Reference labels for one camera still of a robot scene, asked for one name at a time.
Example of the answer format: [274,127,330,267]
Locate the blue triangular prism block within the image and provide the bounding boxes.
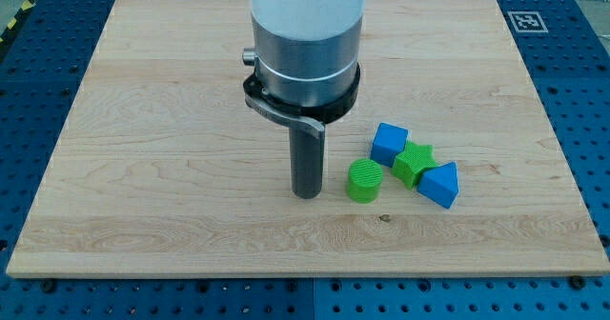
[417,162,459,210]

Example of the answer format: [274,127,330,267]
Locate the green star block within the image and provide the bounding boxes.
[391,141,437,190]

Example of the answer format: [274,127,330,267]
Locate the yellow black hazard tape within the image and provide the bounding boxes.
[1,0,36,46]

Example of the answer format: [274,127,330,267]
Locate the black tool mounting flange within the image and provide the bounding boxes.
[242,65,361,139]

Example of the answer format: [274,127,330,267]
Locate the blue cube block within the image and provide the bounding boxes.
[370,123,409,168]

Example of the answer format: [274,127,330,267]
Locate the light wooden board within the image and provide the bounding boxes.
[7,0,609,279]

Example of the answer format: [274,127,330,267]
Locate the green cylinder block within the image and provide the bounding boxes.
[346,158,383,204]

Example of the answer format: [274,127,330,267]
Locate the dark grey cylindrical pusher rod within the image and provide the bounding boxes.
[289,129,325,199]

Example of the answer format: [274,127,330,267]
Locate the black white fiducial marker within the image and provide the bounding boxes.
[508,10,548,33]

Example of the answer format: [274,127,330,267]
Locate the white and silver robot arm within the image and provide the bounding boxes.
[242,0,365,199]

